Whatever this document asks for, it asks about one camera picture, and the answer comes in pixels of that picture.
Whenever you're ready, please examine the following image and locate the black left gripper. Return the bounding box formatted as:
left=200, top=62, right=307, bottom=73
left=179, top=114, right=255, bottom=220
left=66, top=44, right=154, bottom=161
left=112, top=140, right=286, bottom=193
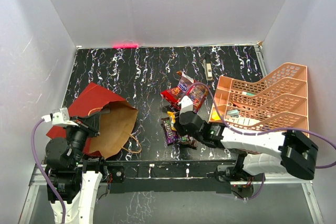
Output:
left=64, top=110, right=101, bottom=166

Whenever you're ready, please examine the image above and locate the silver brown chocolate packet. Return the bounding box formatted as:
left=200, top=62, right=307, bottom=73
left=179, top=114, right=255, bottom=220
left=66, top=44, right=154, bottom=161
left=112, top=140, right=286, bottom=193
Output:
left=178, top=135, right=197, bottom=150

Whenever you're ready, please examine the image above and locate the orange candy wrapper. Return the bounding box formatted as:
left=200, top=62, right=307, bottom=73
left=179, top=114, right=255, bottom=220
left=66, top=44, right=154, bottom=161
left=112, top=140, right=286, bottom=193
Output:
left=167, top=111, right=176, bottom=131

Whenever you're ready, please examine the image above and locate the brown candy packet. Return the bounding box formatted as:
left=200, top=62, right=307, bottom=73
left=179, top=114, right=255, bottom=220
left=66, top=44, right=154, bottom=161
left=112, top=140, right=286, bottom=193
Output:
left=161, top=118, right=178, bottom=145

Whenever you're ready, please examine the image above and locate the red brown paper bag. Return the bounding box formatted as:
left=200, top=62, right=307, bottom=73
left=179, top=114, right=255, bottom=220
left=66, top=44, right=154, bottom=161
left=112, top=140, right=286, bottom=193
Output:
left=46, top=82, right=142, bottom=159

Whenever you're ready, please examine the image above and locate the red cookie snack bag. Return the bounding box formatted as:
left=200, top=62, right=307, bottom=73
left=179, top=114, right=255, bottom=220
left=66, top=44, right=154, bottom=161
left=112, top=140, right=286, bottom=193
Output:
left=160, top=71, right=208, bottom=113

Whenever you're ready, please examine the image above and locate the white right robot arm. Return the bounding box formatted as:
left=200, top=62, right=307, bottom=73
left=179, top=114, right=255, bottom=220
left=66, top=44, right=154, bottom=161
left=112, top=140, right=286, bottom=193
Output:
left=174, top=111, right=318, bottom=180

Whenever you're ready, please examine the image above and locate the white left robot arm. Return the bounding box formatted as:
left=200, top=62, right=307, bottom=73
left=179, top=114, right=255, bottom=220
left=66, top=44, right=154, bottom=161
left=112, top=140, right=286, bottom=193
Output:
left=44, top=108, right=111, bottom=223

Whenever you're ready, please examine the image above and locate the yellow item in organizer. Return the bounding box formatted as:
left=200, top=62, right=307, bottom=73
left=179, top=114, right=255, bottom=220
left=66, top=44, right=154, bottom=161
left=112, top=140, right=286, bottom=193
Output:
left=211, top=111, right=223, bottom=121

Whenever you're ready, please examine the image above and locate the beige stapler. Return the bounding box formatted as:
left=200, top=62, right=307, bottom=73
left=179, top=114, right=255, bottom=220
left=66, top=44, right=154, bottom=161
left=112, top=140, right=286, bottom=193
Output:
left=203, top=55, right=213, bottom=81

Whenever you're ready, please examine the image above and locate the pink tape strip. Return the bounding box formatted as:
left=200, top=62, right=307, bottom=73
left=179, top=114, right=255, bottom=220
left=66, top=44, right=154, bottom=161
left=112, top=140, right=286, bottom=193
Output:
left=112, top=43, right=139, bottom=49

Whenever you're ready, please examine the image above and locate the peach plastic file organizer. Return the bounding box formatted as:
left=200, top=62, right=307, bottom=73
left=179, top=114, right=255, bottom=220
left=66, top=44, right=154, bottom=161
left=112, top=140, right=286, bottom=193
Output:
left=209, top=62, right=309, bottom=131

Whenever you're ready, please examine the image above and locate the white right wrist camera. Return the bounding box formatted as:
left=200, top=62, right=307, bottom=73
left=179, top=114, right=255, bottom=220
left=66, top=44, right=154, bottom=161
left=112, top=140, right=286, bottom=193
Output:
left=178, top=95, right=194, bottom=115

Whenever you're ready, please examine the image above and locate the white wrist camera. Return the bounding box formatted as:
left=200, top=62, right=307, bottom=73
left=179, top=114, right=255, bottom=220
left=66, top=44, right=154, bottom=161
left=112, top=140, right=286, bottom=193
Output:
left=41, top=107, right=78, bottom=127
left=178, top=95, right=194, bottom=115

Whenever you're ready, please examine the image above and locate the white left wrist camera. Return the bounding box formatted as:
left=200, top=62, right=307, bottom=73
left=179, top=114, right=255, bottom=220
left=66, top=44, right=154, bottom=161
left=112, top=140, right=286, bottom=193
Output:
left=41, top=107, right=78, bottom=127

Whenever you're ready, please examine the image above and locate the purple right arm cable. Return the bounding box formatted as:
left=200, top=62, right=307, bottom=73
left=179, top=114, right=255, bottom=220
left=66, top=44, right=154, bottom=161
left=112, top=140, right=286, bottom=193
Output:
left=183, top=82, right=336, bottom=201

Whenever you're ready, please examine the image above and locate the black front mounting rail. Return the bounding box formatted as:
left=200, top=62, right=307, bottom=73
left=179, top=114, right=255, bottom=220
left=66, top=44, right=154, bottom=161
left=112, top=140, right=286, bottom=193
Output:
left=102, top=160, right=254, bottom=194

